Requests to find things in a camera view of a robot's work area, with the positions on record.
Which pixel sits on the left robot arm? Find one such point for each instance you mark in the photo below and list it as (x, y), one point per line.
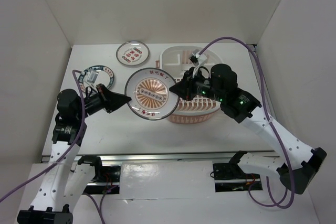
(62, 187)

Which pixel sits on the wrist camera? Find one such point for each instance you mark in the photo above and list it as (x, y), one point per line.
(91, 76)
(198, 59)

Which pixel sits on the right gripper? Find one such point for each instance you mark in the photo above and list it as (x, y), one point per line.
(184, 89)

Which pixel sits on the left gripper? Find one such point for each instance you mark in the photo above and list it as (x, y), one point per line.
(110, 100)

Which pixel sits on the aluminium front rail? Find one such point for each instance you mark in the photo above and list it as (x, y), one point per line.
(166, 157)

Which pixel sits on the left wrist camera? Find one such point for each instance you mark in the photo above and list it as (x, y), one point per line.
(91, 76)

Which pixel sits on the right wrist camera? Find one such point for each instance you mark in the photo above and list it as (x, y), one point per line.
(198, 59)

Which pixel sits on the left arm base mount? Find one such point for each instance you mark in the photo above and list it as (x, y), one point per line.
(108, 181)

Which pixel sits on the red character plate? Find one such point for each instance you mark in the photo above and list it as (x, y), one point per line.
(132, 53)

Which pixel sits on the green rim plate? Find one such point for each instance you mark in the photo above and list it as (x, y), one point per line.
(106, 77)

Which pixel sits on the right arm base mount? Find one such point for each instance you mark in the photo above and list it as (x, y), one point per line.
(230, 178)

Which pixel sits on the white pink dish rack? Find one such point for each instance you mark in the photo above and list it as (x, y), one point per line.
(175, 61)

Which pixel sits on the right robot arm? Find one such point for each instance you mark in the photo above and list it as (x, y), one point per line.
(297, 163)

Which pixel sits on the orange sunburst plate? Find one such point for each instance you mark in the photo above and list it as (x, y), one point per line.
(150, 96)

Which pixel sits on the aluminium side rail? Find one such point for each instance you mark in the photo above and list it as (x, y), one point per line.
(252, 51)

